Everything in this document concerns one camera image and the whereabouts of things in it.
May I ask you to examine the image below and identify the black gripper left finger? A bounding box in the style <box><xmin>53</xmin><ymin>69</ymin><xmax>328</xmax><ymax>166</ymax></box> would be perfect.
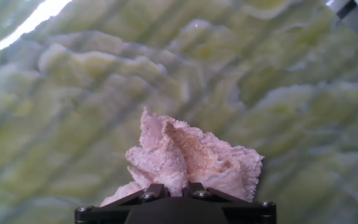
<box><xmin>75</xmin><ymin>184</ymin><xmax>170</xmax><ymax>224</ymax></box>

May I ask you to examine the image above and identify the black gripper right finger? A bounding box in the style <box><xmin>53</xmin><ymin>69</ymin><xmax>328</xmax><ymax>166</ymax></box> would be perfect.
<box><xmin>183</xmin><ymin>182</ymin><xmax>277</xmax><ymax>224</ymax></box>

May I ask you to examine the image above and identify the pink fluffy cloth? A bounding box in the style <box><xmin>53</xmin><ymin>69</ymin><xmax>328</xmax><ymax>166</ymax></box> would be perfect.
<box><xmin>99</xmin><ymin>107</ymin><xmax>264</xmax><ymax>208</ymax></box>

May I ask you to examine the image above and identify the green marble pattern mat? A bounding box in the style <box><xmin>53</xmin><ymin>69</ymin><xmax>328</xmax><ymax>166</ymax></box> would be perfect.
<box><xmin>0</xmin><ymin>0</ymin><xmax>358</xmax><ymax>224</ymax></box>

